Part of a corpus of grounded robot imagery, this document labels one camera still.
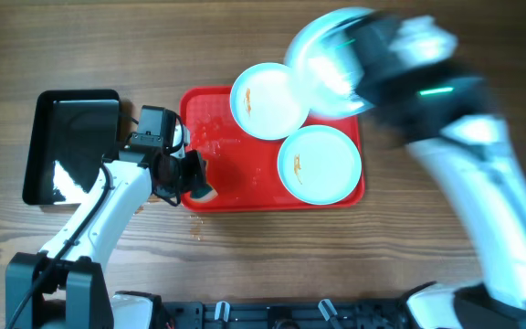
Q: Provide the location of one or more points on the red plastic serving tray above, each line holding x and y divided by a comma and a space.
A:
241, 168

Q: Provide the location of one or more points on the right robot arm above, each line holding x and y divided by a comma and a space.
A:
449, 124

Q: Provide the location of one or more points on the light blue plate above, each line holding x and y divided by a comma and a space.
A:
324, 66
264, 103
319, 165

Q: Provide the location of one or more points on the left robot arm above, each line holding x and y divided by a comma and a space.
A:
63, 285

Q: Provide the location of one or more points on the green and orange sponge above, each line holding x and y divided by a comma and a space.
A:
203, 193

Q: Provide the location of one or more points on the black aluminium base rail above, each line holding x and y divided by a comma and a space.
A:
363, 314

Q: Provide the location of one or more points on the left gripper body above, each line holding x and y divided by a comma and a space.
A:
196, 170

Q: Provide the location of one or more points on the black rectangular water tray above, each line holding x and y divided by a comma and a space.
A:
72, 130

